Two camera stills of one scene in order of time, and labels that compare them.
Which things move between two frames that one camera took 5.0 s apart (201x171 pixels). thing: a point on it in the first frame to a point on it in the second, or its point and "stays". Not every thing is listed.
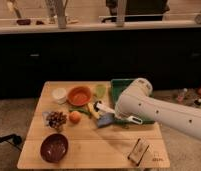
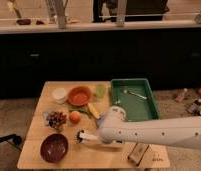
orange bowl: x=79 y=95 stays
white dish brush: x=102 y=107 to x=82 y=135
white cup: x=59 y=94 stays
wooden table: x=75 y=126 stays
